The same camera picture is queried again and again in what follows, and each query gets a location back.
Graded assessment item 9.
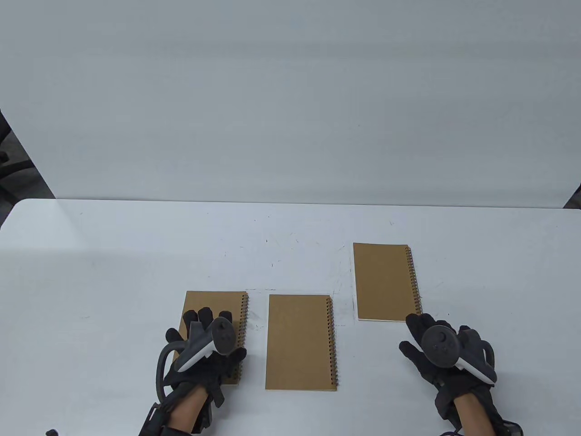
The person's left hand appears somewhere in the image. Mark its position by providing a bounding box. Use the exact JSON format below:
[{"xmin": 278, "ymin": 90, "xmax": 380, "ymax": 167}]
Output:
[{"xmin": 164, "ymin": 307, "xmax": 248, "ymax": 408}]

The person's right hand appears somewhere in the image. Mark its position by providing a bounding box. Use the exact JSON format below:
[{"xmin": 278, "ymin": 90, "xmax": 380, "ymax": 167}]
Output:
[{"xmin": 399, "ymin": 313, "xmax": 498, "ymax": 424}]

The brown spiral notebook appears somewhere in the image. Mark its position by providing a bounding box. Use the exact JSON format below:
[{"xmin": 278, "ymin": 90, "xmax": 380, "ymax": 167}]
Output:
[
  {"xmin": 265, "ymin": 294, "xmax": 340, "ymax": 391},
  {"xmin": 178, "ymin": 291, "xmax": 249, "ymax": 386},
  {"xmin": 353, "ymin": 243, "xmax": 423, "ymax": 323}
]

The person's left forearm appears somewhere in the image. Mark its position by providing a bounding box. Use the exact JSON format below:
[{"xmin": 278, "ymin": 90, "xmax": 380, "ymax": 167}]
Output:
[{"xmin": 169, "ymin": 388, "xmax": 209, "ymax": 436}]

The person's right forearm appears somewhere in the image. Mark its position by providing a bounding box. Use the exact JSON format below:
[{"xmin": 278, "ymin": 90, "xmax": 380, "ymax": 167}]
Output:
[{"xmin": 453, "ymin": 393, "xmax": 496, "ymax": 436}]

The white backdrop board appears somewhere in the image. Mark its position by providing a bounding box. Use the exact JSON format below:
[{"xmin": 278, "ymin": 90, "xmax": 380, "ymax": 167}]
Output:
[{"xmin": 0, "ymin": 0, "xmax": 581, "ymax": 209}]

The black office chair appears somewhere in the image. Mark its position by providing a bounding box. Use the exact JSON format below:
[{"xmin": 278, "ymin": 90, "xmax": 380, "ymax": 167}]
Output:
[{"xmin": 0, "ymin": 109, "xmax": 56, "ymax": 215}]

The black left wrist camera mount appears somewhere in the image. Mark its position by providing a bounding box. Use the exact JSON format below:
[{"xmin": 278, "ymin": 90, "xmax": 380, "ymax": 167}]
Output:
[{"xmin": 138, "ymin": 394, "xmax": 215, "ymax": 436}]

